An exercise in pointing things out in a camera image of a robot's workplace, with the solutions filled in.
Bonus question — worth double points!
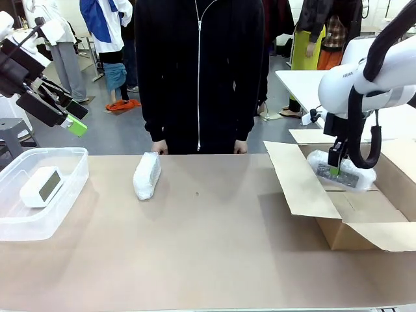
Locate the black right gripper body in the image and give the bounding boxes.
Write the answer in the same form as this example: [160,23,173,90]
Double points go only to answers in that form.
[322,112,351,144]

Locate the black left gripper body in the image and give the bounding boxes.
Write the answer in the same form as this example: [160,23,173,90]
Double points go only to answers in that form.
[0,38,47,98]

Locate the black bubble-wrapped clock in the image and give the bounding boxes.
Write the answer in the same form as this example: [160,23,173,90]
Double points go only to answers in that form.
[306,149,378,194]

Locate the white digital clock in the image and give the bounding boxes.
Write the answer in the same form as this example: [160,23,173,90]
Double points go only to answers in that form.
[19,165,65,209]

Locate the white bubble-wrapped clock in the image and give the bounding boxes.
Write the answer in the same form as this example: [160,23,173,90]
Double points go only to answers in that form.
[132,151,163,202]

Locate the person's left hand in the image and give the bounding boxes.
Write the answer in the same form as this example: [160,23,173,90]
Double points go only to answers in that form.
[233,139,250,155]

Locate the person's right hand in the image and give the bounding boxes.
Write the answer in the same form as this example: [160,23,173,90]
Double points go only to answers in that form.
[151,140,169,155]

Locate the mannequin white shirt grey trousers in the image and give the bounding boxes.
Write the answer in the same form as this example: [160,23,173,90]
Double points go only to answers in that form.
[25,0,88,105]

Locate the grey stool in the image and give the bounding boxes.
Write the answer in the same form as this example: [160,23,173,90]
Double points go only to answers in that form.
[0,117,40,157]

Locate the brown cardboard box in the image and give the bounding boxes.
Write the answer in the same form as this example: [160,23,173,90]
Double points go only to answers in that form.
[263,128,416,253]

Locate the blue denim bundle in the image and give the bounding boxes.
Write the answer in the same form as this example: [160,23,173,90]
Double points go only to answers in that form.
[103,62,128,92]

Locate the orange cloth on floor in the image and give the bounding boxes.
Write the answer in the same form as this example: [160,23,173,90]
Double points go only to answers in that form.
[105,98,142,112]

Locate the orange garment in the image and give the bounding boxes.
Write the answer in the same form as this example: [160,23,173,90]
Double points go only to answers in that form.
[317,47,345,72]

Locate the blue and white garment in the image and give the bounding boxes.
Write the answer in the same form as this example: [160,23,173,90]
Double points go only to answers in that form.
[79,0,135,55]

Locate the yellow apron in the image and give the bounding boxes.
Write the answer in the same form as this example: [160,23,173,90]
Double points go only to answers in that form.
[290,25,326,72]

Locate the clear plastic bin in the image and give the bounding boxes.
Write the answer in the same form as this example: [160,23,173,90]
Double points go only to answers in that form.
[0,147,90,242]

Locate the plaid garment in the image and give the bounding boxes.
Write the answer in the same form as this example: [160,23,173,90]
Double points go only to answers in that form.
[324,14,346,50]

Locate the dark jacket figure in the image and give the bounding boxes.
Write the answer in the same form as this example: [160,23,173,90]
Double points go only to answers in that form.
[296,0,364,44]

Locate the person in black hoodie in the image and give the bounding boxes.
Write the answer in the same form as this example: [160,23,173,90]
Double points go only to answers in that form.
[133,0,271,155]

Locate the black right arm cable sleeve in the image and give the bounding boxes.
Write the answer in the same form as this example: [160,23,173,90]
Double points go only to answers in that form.
[346,0,416,170]

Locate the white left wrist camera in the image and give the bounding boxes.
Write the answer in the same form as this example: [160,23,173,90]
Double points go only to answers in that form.
[34,16,66,47]

